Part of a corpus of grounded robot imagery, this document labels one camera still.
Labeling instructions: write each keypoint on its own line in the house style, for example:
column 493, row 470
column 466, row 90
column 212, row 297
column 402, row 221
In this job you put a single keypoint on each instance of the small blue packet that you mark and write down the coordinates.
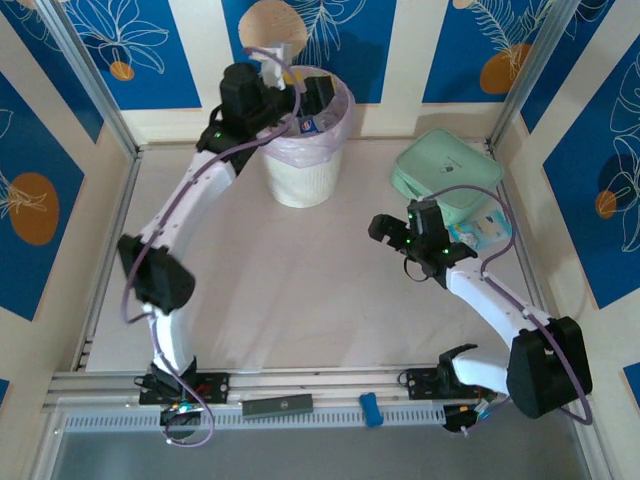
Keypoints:
column 310, row 126

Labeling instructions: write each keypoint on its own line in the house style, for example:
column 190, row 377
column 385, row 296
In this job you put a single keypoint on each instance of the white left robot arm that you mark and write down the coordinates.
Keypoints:
column 195, row 200

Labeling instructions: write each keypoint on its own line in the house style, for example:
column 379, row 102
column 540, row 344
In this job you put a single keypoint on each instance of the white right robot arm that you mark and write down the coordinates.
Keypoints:
column 490, row 300

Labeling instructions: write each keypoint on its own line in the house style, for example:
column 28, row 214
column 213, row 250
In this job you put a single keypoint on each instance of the purple bin liner bag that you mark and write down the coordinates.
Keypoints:
column 295, row 152

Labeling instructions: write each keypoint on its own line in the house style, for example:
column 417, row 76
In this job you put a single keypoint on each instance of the white ribbed waste bin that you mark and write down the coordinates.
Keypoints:
column 300, row 180

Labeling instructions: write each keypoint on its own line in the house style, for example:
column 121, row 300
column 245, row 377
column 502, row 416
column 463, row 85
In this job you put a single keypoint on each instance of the light blue patterned packet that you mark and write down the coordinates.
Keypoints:
column 485, row 227

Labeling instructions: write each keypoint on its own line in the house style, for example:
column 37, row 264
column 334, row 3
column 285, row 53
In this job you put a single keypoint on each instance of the mint green zip pouch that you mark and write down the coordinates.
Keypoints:
column 450, row 165

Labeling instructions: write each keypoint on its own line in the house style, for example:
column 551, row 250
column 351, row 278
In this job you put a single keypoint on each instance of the small blue plastic object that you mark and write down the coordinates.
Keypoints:
column 370, row 410

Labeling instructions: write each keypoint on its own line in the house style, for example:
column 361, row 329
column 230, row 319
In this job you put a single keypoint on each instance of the dark grey-green bar device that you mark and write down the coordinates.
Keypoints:
column 277, row 405

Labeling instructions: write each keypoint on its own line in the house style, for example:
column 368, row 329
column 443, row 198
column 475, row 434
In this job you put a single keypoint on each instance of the aluminium table rail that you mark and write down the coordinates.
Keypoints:
column 325, row 382
column 107, row 260
column 525, row 260

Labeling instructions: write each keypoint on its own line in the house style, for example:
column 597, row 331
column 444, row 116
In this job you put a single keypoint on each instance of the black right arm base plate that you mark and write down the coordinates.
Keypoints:
column 422, row 382

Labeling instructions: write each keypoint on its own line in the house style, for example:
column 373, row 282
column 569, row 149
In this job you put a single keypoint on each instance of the aluminium frame post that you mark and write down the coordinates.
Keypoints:
column 90, row 80
column 540, row 70

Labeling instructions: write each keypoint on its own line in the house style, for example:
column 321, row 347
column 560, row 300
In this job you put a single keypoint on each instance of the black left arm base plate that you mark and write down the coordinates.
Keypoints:
column 215, row 387

